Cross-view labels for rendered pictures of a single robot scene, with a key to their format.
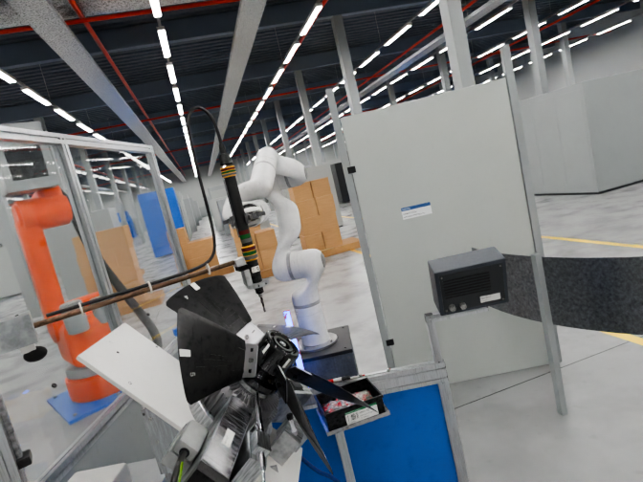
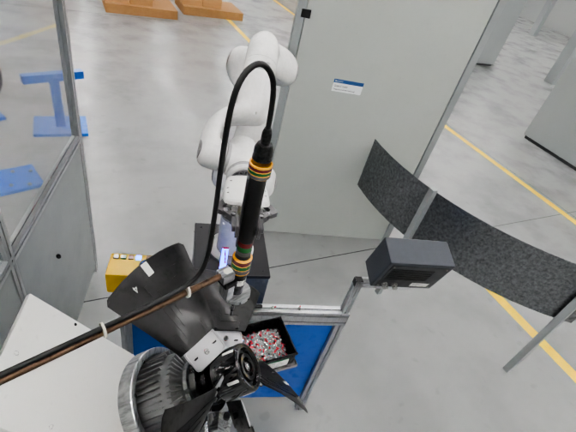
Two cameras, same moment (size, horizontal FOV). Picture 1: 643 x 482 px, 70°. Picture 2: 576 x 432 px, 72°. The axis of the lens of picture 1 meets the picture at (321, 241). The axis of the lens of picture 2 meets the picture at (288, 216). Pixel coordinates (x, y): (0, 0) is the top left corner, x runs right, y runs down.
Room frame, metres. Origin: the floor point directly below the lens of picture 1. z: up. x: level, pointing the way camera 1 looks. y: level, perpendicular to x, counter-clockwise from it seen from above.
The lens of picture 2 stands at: (0.77, 0.37, 2.12)
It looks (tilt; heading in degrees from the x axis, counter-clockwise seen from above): 38 degrees down; 339
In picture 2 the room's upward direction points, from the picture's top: 15 degrees clockwise
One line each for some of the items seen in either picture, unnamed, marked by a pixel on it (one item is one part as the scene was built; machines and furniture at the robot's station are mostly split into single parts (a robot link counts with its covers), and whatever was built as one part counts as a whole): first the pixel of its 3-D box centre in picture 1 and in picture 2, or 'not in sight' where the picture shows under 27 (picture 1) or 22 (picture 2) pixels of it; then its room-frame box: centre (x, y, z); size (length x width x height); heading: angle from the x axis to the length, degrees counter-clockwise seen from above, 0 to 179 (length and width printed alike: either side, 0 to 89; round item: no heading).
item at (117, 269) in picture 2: not in sight; (134, 274); (1.75, 0.49, 1.02); 0.16 x 0.10 x 0.11; 86
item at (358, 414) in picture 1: (349, 404); (261, 346); (1.55, 0.04, 0.84); 0.22 x 0.17 x 0.07; 102
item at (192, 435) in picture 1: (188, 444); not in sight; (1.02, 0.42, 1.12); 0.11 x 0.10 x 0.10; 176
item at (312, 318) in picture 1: (311, 323); (233, 231); (1.96, 0.13, 1.04); 0.19 x 0.19 x 0.18
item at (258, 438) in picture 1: (260, 443); not in sight; (1.03, 0.25, 1.08); 0.07 x 0.04 x 0.06; 6
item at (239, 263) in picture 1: (251, 271); (234, 281); (1.36, 0.23, 1.43); 0.09 x 0.07 x 0.10; 121
